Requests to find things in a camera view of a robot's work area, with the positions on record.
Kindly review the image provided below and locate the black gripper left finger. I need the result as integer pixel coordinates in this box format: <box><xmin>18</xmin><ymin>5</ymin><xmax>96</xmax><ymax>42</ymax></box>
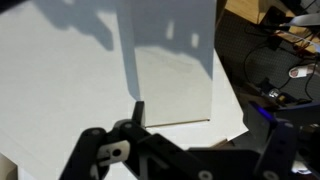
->
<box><xmin>59</xmin><ymin>101</ymin><xmax>214</xmax><ymax>180</ymax></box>

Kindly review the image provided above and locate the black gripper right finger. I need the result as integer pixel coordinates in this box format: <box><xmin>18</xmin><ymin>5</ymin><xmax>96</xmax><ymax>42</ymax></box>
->
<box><xmin>244</xmin><ymin>102</ymin><xmax>320</xmax><ymax>180</ymax></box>

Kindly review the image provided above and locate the small white box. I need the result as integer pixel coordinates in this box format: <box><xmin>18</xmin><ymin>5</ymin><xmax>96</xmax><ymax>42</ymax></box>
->
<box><xmin>116</xmin><ymin>0</ymin><xmax>216</xmax><ymax>127</ymax></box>

